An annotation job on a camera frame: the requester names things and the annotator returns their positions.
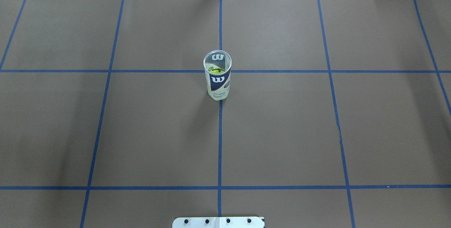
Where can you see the yellow tennis ball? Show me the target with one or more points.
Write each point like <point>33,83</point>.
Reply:
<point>216,70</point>

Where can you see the clear tennis ball tube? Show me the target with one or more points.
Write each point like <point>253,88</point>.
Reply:
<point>218,85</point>

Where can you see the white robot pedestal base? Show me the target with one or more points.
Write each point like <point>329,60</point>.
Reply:
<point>219,222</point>

